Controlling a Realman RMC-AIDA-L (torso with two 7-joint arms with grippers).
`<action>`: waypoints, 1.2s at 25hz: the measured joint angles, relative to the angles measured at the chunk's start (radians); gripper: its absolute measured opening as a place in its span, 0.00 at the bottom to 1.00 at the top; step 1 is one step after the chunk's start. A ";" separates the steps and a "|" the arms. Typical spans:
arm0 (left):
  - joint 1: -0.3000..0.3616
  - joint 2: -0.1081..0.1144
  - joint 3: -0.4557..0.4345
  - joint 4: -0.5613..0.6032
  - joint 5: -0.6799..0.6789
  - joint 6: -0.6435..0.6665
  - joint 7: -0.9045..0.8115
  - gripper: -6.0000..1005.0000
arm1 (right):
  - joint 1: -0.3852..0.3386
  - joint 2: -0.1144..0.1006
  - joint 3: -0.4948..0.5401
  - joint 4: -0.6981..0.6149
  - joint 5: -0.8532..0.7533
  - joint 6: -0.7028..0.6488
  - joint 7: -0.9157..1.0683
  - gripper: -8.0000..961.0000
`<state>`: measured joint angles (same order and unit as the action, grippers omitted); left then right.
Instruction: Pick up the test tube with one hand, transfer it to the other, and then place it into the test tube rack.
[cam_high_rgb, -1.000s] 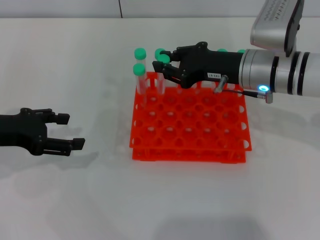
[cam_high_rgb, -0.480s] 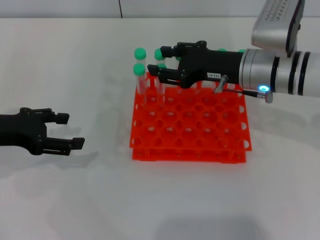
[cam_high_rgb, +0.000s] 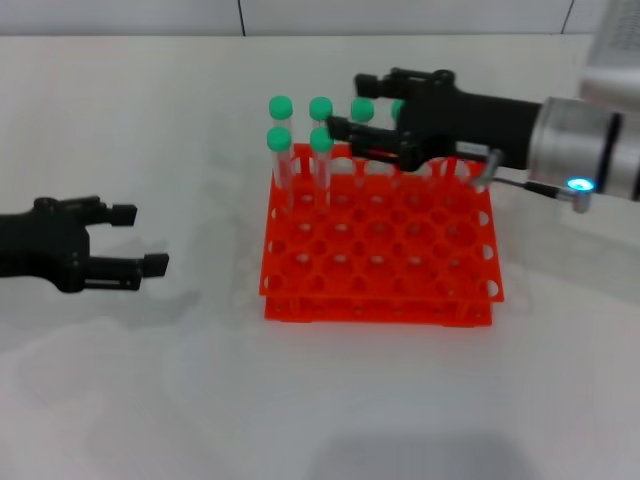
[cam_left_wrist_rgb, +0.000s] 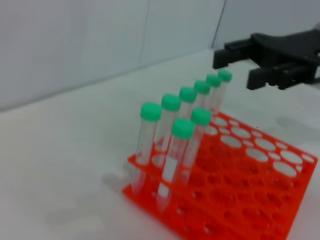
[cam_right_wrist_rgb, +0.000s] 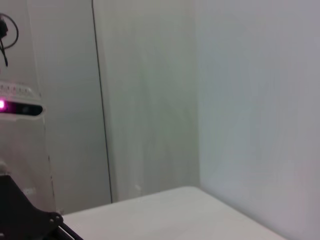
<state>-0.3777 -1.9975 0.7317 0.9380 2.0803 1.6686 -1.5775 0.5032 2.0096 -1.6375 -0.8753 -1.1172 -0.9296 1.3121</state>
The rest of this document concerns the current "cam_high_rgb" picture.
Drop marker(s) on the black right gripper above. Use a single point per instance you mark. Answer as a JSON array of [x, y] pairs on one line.
[[470, 120]]

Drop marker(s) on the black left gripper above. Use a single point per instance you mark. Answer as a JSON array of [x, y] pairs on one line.
[[45, 245]]

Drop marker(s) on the green-capped clear test tube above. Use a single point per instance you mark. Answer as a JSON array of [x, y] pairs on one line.
[[396, 109], [362, 109], [279, 138], [280, 106], [321, 142], [320, 107]]

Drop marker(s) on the orange test tube rack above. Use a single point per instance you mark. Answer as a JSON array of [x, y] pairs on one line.
[[380, 250]]

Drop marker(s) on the silver pin on right gripper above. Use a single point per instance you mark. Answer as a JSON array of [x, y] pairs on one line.
[[492, 162]]

